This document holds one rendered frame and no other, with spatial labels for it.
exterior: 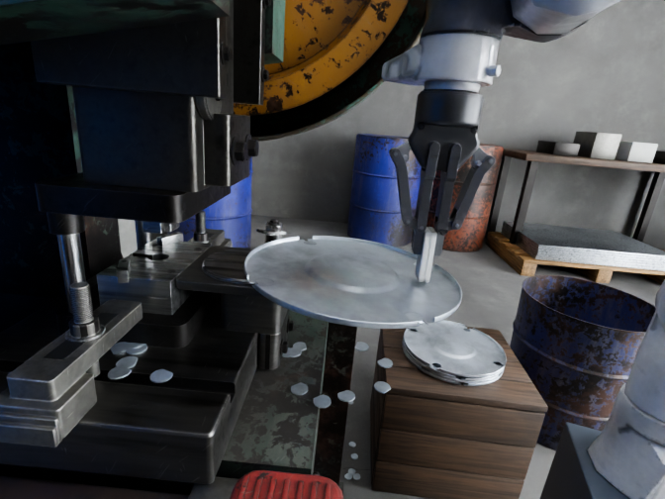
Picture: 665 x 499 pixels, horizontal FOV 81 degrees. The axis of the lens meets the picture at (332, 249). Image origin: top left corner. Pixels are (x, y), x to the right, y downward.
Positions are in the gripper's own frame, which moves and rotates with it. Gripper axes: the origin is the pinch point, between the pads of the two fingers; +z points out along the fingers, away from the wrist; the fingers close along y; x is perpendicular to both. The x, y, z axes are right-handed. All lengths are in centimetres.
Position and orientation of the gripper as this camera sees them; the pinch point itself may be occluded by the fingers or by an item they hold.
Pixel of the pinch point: (426, 253)
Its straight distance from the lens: 53.5
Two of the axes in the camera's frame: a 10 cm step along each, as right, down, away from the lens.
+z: -0.7, 9.5, 3.2
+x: 0.6, -3.1, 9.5
